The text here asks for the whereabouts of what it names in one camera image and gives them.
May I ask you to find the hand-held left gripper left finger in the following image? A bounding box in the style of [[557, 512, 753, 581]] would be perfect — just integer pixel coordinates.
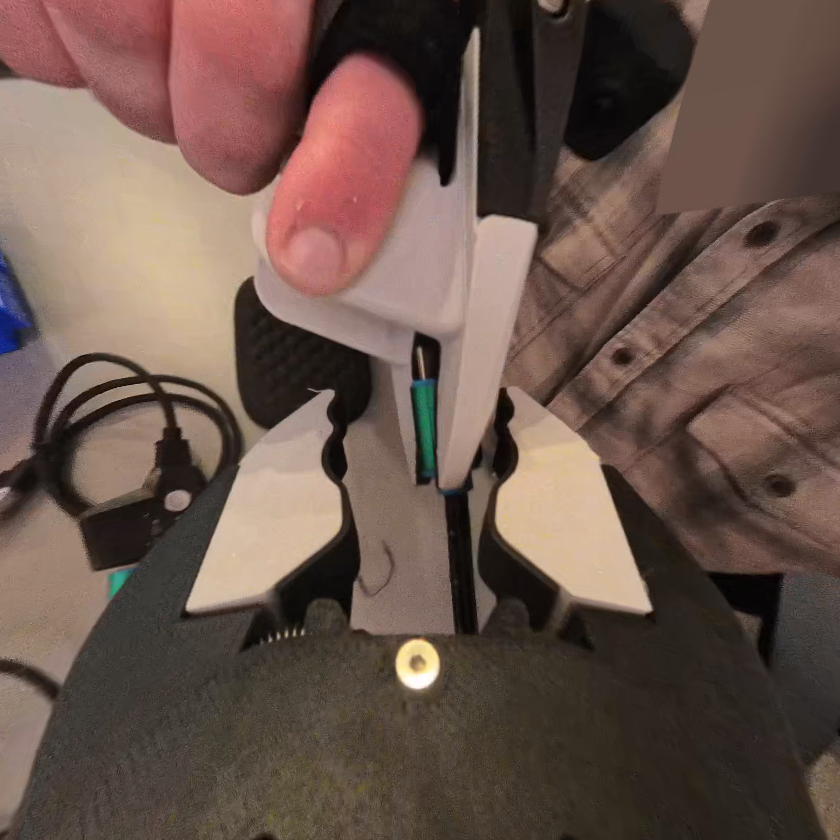
[[187, 390, 358, 618]]

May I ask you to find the person's right hand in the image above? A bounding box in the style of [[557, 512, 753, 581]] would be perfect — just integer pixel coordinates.
[[0, 0, 427, 296]]

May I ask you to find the thin dark wire tie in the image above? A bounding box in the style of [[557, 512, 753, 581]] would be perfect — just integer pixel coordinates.
[[361, 539, 397, 598]]

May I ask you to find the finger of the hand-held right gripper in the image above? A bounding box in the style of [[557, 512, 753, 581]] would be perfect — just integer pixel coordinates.
[[252, 151, 473, 366], [434, 217, 539, 489]]

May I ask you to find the black switch cable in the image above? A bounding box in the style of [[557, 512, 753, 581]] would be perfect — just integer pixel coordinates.
[[0, 352, 244, 526]]

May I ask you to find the black textured pad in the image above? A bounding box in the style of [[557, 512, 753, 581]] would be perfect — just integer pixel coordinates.
[[234, 276, 375, 427]]

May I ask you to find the person's torso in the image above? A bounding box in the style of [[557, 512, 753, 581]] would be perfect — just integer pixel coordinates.
[[506, 132, 840, 578]]

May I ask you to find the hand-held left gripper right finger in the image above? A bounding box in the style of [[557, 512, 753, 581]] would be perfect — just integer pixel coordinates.
[[477, 388, 653, 618]]

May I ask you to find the black hdmi switch box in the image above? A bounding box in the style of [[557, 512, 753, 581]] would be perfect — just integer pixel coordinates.
[[79, 479, 204, 572]]

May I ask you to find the blue divided plastic bin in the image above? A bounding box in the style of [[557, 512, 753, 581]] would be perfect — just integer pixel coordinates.
[[0, 250, 38, 355]]

